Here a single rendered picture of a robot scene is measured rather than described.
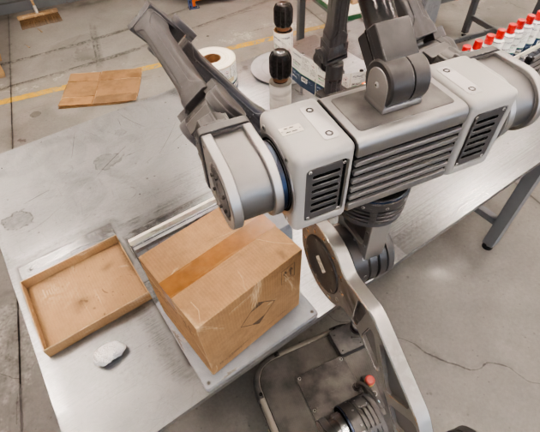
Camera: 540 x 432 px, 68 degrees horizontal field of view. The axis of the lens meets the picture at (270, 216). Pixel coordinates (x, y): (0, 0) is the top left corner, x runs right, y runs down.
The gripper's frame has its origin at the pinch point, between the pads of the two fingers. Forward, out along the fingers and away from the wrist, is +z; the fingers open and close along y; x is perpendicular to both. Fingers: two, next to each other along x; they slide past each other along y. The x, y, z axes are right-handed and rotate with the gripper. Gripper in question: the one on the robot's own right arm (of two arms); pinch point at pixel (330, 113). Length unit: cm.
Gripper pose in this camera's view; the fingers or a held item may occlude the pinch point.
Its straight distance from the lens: 151.3
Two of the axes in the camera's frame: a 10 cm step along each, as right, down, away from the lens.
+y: -8.2, 4.5, -3.5
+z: 0.3, 6.5, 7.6
